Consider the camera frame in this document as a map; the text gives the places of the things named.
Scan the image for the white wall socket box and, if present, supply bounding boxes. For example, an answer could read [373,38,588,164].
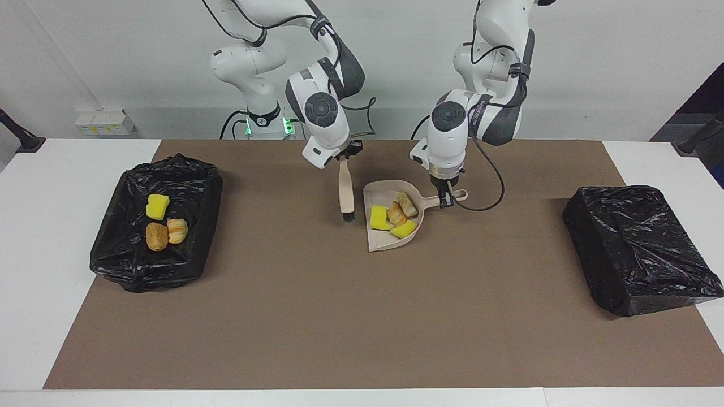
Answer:
[75,109,136,136]

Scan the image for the black stand pole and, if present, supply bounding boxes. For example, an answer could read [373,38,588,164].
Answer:
[0,107,46,154]
[671,110,724,157]

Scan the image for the beige hand brush black bristles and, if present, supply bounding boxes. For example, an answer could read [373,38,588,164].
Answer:
[338,155,357,222]

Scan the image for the black bag lined bin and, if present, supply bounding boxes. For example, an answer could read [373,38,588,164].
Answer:
[89,153,223,293]
[562,185,724,317]

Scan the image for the brown toy bun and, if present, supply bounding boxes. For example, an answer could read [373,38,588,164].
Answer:
[145,222,169,252]

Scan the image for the beige plastic dustpan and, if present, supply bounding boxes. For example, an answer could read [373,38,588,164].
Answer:
[363,180,469,253]

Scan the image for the pale cream toy croissant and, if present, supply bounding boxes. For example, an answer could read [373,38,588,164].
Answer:
[166,218,188,245]

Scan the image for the black base power cable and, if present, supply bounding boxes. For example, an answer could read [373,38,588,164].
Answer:
[219,109,249,140]

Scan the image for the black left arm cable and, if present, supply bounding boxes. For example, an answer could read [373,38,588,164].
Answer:
[455,34,532,213]

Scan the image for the brown table mat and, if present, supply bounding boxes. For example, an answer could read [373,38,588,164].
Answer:
[44,140,724,389]

